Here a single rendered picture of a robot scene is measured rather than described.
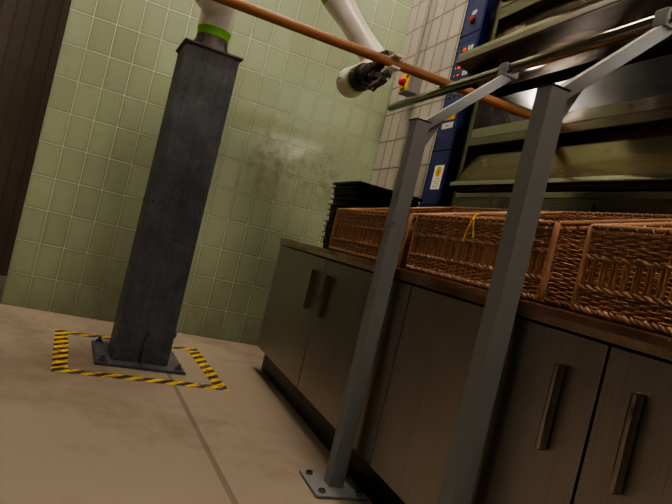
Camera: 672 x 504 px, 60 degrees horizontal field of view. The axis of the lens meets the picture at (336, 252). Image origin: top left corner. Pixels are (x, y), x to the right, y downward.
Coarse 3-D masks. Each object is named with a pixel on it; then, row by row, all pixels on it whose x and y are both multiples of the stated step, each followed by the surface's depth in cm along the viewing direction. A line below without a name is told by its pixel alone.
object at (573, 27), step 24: (624, 0) 152; (648, 0) 148; (552, 24) 176; (576, 24) 170; (600, 24) 166; (624, 24) 161; (504, 48) 200; (528, 48) 194; (552, 48) 188; (600, 48) 177; (480, 72) 225; (528, 72) 209; (552, 72) 202
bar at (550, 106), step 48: (576, 48) 130; (624, 48) 106; (432, 96) 190; (480, 96) 151; (576, 96) 104; (528, 144) 102; (528, 192) 100; (384, 240) 146; (528, 240) 101; (384, 288) 145; (480, 336) 103; (480, 384) 100; (336, 432) 148; (480, 432) 101; (336, 480) 146
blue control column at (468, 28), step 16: (480, 0) 243; (480, 16) 240; (464, 32) 250; (480, 32) 238; (464, 112) 239; (448, 144) 242; (432, 160) 251; (448, 160) 239; (432, 176) 248; (448, 176) 239; (432, 192) 245
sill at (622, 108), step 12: (660, 96) 152; (588, 108) 176; (600, 108) 171; (612, 108) 167; (624, 108) 163; (636, 108) 159; (648, 108) 155; (660, 108) 152; (528, 120) 201; (564, 120) 184; (576, 120) 179; (480, 132) 227; (492, 132) 219; (504, 132) 212
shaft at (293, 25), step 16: (224, 0) 161; (240, 0) 162; (256, 16) 165; (272, 16) 166; (304, 32) 170; (320, 32) 171; (352, 48) 175; (368, 48) 178; (384, 64) 180; (400, 64) 181; (432, 80) 186; (448, 80) 188; (512, 112) 199; (528, 112) 200
